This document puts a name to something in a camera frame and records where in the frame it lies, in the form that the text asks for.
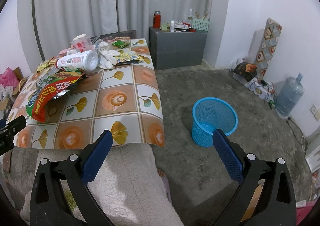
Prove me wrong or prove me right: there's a small white bottle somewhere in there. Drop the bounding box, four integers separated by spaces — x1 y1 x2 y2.
170 21 175 32

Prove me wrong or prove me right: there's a pink plastic bag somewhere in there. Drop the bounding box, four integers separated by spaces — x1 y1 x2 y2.
0 68 19 89

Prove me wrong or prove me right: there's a patterned ginkgo tablecloth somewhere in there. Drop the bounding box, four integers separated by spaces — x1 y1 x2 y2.
14 39 165 150

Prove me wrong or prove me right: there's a blue water jug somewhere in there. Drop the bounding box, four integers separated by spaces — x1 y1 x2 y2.
276 73 304 119

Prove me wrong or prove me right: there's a red thermos bottle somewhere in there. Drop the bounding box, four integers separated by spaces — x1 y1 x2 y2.
153 11 161 28

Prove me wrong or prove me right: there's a white plastic bottle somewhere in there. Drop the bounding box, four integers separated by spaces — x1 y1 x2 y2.
56 50 99 72

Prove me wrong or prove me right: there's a mint green desk organizer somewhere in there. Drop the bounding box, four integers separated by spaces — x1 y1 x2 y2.
192 18 209 32

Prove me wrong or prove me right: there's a dark snack box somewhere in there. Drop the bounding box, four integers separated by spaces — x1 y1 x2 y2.
233 62 257 82

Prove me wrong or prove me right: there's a white power strip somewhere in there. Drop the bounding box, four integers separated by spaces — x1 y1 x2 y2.
175 22 190 29

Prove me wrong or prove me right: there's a white fluffy blanket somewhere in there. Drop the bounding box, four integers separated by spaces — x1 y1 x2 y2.
19 143 185 226

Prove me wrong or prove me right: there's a grey curtain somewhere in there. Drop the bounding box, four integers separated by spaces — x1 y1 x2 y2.
17 0 212 71

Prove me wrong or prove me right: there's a rolled patterned tablecloth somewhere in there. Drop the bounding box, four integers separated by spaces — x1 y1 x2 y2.
254 18 282 80

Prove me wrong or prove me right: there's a blue plastic trash basket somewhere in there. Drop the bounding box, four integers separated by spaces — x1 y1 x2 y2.
191 97 238 147

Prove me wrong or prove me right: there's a grey cabinet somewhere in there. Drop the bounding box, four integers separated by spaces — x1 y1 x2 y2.
149 27 207 70

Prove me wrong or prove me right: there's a white tissue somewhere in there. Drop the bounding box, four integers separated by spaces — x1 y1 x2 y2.
98 41 120 70

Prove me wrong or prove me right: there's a red green snack bag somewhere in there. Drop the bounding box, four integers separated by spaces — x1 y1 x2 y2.
26 72 85 123

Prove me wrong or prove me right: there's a small green snack packet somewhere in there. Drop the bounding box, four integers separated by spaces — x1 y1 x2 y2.
112 41 130 49

